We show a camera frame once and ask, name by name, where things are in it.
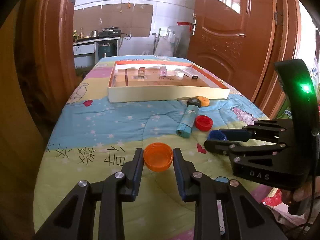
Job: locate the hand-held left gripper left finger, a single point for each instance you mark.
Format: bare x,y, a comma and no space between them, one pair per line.
138,165

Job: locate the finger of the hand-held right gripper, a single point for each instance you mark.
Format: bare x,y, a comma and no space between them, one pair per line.
236,134
220,147

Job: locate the white rectangular box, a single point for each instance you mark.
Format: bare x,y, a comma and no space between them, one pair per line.
191,73

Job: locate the glass bottle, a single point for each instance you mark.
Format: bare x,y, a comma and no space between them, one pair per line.
81,33

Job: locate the white kitchen counter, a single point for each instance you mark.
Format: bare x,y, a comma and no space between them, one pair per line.
83,51

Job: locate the teal printed tube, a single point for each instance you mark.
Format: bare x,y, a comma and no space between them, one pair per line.
186,122

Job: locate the wooden door jamb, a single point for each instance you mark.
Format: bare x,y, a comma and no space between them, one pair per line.
55,42
285,50

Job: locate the person's right hand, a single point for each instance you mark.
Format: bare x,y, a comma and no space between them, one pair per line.
298,196

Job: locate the clear glitter tube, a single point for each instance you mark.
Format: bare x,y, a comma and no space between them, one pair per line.
163,71

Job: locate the black gas stove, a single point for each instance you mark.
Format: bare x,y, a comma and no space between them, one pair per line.
110,33

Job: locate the shallow white cardboard box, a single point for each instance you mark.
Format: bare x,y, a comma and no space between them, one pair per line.
150,92

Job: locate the cartoon sheep printed tablecloth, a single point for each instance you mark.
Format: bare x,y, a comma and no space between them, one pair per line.
112,125

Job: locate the black round cap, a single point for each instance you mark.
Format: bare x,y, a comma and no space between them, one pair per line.
193,102

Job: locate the metal door hinge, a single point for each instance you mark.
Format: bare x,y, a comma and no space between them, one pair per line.
278,18

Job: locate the metal kettle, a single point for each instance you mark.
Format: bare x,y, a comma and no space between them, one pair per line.
94,33

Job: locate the red bottle cap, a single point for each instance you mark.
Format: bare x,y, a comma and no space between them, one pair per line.
203,122

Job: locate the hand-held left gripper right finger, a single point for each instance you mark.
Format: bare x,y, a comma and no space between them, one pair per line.
178,170

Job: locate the large white plastic bag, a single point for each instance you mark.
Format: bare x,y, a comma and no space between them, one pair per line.
165,45

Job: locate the blue bottle cap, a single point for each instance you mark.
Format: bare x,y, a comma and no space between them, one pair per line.
214,135

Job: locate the orange round lid red print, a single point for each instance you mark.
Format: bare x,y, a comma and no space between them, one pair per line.
205,101

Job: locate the cardboard wall covering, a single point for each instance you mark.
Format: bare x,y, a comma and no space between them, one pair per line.
112,20

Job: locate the potted green plant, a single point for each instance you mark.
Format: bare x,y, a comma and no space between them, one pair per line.
81,71

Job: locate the small white plastic bag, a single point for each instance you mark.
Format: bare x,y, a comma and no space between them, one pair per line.
146,53

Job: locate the gold brown lipstick box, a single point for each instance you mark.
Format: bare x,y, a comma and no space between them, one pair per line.
142,72

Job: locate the orange bottle cap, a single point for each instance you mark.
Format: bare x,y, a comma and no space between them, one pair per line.
158,158

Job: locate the green air fryer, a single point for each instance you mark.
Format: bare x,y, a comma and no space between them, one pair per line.
106,51

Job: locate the brown wooden door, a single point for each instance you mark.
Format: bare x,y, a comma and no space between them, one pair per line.
225,42

